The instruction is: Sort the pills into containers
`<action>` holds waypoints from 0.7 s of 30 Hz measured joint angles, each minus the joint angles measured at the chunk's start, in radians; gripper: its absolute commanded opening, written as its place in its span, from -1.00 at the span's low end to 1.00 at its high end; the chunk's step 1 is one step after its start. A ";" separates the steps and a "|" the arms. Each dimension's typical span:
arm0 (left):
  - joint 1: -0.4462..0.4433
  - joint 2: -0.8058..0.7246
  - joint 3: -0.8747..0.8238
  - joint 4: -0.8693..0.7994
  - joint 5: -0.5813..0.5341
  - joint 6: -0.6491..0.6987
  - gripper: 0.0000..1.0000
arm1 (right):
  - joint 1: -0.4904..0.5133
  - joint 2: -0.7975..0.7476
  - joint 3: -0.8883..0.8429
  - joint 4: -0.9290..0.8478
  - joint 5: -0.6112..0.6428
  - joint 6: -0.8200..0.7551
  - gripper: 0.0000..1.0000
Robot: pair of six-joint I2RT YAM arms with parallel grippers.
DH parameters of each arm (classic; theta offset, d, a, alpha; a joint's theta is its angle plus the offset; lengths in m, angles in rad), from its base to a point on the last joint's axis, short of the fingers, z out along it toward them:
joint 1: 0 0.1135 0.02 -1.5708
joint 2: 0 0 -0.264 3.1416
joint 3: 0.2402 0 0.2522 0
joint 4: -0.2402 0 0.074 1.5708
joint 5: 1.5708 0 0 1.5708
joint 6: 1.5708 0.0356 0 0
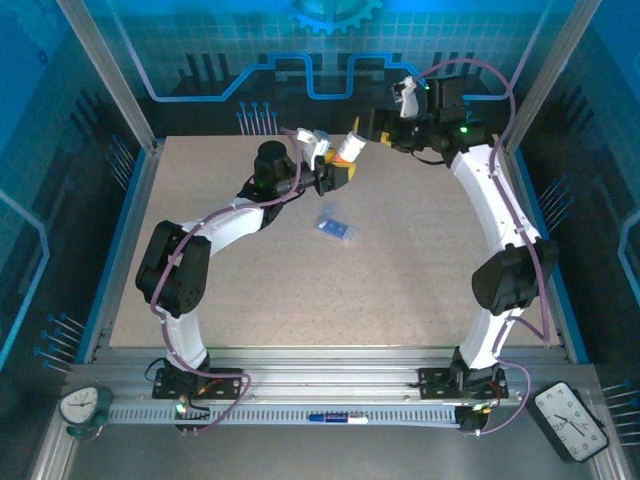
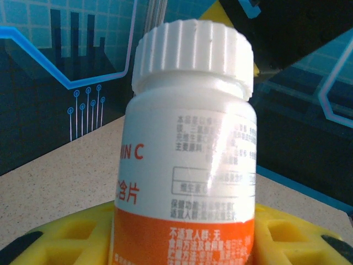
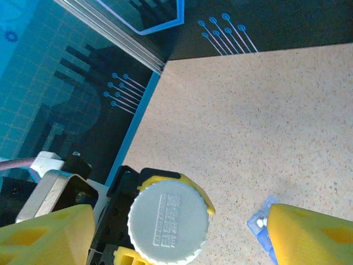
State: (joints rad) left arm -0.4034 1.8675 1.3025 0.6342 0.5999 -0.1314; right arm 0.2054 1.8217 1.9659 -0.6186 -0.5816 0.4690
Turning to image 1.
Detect white orange pill bottle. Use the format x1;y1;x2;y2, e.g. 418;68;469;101
334;129;367;165

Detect blue translucent pill organizer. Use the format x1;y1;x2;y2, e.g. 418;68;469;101
314;202;360;245

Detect blue white marker pen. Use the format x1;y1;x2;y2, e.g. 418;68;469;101
307;410;370;426

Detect round green alarm clock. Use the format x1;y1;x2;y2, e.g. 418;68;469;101
59;384;114;441

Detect black rectangular alarm clock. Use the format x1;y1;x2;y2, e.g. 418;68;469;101
530;380;610;464

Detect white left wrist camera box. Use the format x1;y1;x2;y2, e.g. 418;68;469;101
295;127;331;171

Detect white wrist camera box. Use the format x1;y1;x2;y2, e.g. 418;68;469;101
295;127;331;171
389;75;427;120

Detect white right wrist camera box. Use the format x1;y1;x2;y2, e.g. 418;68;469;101
389;75;427;120

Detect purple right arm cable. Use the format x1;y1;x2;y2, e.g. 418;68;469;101
412;58;561;439

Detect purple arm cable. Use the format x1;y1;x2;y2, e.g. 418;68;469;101
412;58;561;439
148;127;251;437

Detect aluminium frame post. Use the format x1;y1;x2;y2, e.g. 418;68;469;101
55;0;166;154
503;0;604;154

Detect aluminium side rail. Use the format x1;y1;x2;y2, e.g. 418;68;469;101
92;142;166;364
503;139;576;364

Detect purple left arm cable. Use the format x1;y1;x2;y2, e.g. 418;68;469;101
148;127;251;437

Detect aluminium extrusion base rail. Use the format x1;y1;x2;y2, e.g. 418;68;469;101
94;347;569;401

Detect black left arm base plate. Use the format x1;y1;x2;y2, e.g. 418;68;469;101
152;367;244;401

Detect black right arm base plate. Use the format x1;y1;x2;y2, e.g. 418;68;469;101
417;367;509;401

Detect grey slotted cable duct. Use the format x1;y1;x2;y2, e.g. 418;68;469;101
107;403;464;427

